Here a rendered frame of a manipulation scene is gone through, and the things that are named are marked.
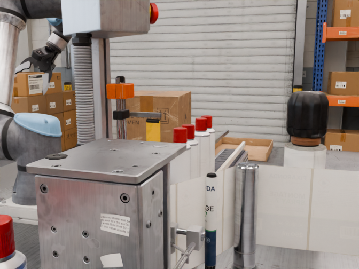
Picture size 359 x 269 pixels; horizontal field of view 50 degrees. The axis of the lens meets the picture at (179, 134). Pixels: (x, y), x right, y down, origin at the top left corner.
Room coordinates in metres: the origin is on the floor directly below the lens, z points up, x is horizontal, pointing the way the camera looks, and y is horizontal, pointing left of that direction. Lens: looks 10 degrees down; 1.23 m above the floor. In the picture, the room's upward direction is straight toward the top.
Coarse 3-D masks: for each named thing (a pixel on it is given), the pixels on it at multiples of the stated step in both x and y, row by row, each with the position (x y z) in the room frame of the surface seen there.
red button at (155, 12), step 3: (150, 3) 0.73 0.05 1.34; (153, 3) 0.73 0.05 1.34; (153, 6) 0.72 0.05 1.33; (156, 6) 0.72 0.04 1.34; (153, 9) 0.72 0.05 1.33; (156, 9) 0.72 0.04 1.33; (153, 12) 0.72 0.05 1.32; (156, 12) 0.72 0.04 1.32; (153, 15) 0.72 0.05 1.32; (156, 15) 0.72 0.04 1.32; (150, 18) 0.73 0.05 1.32; (153, 18) 0.72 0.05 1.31; (156, 18) 0.72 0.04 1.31; (150, 21) 0.73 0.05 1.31; (153, 21) 0.73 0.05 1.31
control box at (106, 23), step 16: (64, 0) 0.76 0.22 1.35; (80, 0) 0.70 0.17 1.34; (96, 0) 0.64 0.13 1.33; (112, 0) 0.65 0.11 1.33; (128, 0) 0.67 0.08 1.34; (144, 0) 0.69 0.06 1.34; (64, 16) 0.76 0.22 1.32; (80, 16) 0.70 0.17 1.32; (96, 16) 0.65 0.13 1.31; (112, 16) 0.65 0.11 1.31; (128, 16) 0.67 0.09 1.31; (144, 16) 0.69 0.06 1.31; (64, 32) 0.76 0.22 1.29; (80, 32) 0.70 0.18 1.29; (96, 32) 0.66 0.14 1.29; (112, 32) 0.66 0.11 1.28; (128, 32) 0.67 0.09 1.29; (144, 32) 0.69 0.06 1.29
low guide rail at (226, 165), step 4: (240, 144) 1.52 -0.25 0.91; (244, 144) 1.56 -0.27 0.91; (240, 148) 1.47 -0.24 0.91; (236, 152) 1.38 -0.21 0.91; (232, 156) 1.31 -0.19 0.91; (236, 156) 1.38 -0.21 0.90; (228, 160) 1.26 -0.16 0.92; (232, 160) 1.31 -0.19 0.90; (224, 164) 1.20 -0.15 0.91; (228, 164) 1.24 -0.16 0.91; (220, 168) 1.16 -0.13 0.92; (224, 168) 1.18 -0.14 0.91
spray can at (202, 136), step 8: (200, 120) 1.05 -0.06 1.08; (200, 128) 1.05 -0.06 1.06; (200, 136) 1.04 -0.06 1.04; (208, 136) 1.05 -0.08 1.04; (200, 144) 1.04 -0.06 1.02; (208, 144) 1.05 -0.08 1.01; (200, 152) 1.04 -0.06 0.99; (208, 152) 1.05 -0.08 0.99; (200, 160) 1.04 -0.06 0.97; (208, 160) 1.05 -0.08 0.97; (200, 168) 1.04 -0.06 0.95; (208, 168) 1.05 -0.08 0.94; (200, 176) 1.04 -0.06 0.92
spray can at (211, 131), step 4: (204, 116) 1.10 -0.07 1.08; (208, 116) 1.10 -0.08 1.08; (208, 120) 1.10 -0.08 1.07; (208, 124) 1.10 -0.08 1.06; (208, 128) 1.10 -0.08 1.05; (212, 128) 1.12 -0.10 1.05; (212, 132) 1.10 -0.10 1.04; (212, 136) 1.10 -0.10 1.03; (212, 140) 1.10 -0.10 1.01; (212, 144) 1.10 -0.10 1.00; (212, 148) 1.10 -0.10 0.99; (212, 152) 1.10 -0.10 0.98; (212, 156) 1.10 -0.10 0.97; (212, 160) 1.10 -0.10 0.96; (212, 164) 1.10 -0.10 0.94; (212, 168) 1.10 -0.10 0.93; (212, 172) 1.10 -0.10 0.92
